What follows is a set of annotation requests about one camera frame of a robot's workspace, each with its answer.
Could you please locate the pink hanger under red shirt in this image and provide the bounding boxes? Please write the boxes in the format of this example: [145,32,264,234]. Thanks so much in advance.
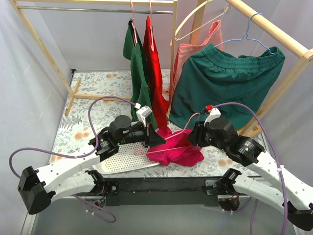
[148,0,155,51]

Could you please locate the cream wooden hanger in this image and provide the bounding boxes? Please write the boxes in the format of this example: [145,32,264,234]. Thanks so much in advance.
[169,0,232,46]

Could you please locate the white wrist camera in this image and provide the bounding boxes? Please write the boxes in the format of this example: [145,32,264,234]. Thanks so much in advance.
[203,105,221,125]
[134,103,152,127]

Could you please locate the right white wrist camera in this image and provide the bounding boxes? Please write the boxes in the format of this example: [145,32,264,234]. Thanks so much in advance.
[203,105,221,125]

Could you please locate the pink hanger under green shirt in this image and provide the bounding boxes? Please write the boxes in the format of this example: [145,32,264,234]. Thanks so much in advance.
[130,0,138,46]

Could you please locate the blue wire hanger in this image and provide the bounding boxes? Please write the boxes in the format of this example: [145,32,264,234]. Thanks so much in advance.
[214,12,278,54]

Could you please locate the magenta t shirt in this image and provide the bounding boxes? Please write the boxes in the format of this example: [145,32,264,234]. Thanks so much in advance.
[146,127,204,167]

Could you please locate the wooden clothes rack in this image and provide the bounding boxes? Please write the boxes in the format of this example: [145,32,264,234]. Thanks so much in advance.
[10,0,178,116]
[189,0,313,141]

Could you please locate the teal green shorts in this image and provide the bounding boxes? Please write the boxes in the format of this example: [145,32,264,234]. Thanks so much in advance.
[170,44,285,130]

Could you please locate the right wooden clothes rack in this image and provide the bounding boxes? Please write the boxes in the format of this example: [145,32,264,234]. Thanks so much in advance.
[189,0,313,141]

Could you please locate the floral table cloth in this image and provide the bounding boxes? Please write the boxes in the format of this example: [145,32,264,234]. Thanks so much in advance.
[53,71,257,178]

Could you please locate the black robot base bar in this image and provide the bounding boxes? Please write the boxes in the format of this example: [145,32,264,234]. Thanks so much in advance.
[85,177,242,211]

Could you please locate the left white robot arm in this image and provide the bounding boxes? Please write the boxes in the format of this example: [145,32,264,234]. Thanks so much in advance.
[18,115,166,214]

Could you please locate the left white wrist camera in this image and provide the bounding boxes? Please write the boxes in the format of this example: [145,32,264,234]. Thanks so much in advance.
[134,103,152,127]

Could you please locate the white perforated plastic basket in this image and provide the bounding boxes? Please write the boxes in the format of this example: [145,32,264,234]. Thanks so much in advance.
[92,142,159,175]

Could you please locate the dark green t shirt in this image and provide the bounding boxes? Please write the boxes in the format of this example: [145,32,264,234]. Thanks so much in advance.
[122,18,157,130]

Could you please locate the left wooden clothes rack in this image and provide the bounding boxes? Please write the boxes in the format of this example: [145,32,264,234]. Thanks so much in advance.
[10,0,178,116]

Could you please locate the salmon pink garment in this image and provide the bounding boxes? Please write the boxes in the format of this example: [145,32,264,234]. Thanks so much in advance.
[171,20,223,94]

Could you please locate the pink wire hanger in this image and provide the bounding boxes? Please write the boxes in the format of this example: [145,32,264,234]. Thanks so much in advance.
[134,112,201,156]

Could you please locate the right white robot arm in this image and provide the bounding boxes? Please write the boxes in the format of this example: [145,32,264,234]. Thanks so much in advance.
[187,117,313,231]

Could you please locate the red t shirt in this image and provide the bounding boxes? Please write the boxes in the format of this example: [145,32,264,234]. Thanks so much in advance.
[143,16,169,129]

